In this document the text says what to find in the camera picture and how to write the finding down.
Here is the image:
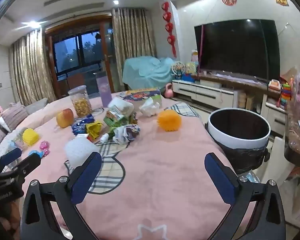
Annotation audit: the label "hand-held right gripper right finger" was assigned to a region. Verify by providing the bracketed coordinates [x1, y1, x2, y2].
[204, 152, 286, 240]

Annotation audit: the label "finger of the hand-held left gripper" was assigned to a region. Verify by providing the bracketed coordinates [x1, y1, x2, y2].
[0, 152, 42, 193]
[0, 147, 23, 174]

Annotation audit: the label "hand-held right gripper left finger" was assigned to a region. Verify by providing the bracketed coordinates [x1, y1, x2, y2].
[20, 152, 103, 240]

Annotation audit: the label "white translucent plastic cup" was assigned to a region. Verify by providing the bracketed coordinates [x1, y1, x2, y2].
[64, 137, 102, 168]

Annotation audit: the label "white round waste bin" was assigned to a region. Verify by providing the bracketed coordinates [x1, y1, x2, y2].
[205, 108, 271, 174]

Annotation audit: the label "yellow snack packet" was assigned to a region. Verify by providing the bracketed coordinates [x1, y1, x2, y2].
[86, 121, 104, 140]

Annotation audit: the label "dark blue snack packet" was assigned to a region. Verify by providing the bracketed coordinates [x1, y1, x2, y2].
[71, 115, 95, 136]

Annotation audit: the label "printed wrapper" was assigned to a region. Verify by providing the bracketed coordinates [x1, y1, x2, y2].
[112, 124, 141, 145]

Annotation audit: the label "orange spiky ball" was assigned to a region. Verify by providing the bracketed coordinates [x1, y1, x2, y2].
[157, 109, 182, 132]

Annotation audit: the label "white plastic bag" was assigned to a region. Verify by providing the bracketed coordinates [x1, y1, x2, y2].
[139, 97, 160, 117]

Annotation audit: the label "light blue plastic toy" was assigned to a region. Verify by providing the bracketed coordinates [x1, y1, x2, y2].
[6, 141, 19, 154]

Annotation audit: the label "pink plastic toy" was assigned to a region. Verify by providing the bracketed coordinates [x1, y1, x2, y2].
[40, 141, 51, 155]

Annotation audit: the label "yellow spiky toy cup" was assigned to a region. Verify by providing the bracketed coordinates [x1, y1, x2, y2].
[21, 128, 40, 147]

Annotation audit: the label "grey sofa cushion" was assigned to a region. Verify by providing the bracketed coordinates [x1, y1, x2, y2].
[24, 97, 49, 115]

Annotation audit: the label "pink blanket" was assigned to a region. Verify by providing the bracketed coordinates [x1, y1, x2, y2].
[0, 91, 255, 240]

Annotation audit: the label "red yellow apple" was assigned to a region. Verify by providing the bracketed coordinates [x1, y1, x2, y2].
[56, 108, 74, 128]

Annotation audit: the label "clear jar of snack balls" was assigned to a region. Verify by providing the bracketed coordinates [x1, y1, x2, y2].
[68, 85, 93, 118]

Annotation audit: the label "marble side table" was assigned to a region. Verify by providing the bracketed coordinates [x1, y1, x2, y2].
[283, 105, 300, 173]

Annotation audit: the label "purple bottle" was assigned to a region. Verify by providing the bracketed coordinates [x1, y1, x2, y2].
[95, 71, 113, 107]

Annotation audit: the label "white television cabinet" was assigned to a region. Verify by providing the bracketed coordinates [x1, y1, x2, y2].
[172, 71, 287, 135]

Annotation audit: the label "beige curtain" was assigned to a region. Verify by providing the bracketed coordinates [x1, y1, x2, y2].
[112, 7, 157, 63]
[8, 29, 57, 104]

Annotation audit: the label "colourful toy box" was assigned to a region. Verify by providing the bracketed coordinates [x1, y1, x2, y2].
[119, 88, 163, 108]

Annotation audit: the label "pink kettlebell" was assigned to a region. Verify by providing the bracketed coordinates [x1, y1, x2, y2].
[164, 83, 174, 99]

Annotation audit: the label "ferris wheel toy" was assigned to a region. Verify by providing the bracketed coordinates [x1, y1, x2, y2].
[171, 61, 186, 79]

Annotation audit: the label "wooden glass sliding door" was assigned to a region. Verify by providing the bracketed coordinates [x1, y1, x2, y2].
[45, 15, 115, 98]

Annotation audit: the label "teal covered armchair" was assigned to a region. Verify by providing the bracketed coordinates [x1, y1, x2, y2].
[122, 56, 176, 90]

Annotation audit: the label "black television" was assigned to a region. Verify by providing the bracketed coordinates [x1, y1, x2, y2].
[193, 19, 280, 83]

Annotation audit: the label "red hanging heart decoration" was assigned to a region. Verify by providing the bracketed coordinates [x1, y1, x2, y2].
[161, 2, 178, 58]

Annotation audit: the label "stacking ring toy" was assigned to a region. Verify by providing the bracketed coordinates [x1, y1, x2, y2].
[280, 82, 292, 108]

